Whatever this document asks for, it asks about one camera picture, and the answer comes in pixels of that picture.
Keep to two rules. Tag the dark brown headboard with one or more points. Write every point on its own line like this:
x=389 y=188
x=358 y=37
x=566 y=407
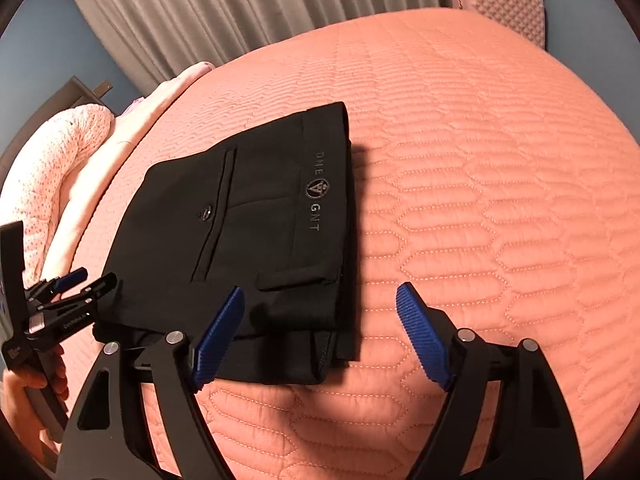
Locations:
x=65 y=95

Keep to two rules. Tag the pale pink blanket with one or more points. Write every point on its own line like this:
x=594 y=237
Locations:
x=125 y=135

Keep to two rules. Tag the pink hard-shell suitcase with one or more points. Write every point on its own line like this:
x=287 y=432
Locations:
x=505 y=10

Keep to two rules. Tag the black pants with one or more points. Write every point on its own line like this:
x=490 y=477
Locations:
x=250 y=200

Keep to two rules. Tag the light pink pillow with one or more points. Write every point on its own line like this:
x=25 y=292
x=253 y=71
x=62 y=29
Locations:
x=50 y=160

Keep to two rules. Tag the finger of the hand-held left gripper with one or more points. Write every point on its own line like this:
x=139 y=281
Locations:
x=70 y=279
x=85 y=300

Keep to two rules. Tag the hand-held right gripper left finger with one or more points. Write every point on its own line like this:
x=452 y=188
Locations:
x=217 y=340

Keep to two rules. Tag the grey pleated curtain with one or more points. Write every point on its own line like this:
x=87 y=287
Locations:
x=250 y=10

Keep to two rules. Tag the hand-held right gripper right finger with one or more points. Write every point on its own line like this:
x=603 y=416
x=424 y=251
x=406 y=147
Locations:
x=425 y=335

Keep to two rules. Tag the person's left hand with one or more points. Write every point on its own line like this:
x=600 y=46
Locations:
x=22 y=410

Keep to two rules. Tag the orange quilted bedspread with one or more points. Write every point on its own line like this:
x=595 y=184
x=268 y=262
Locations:
x=475 y=160

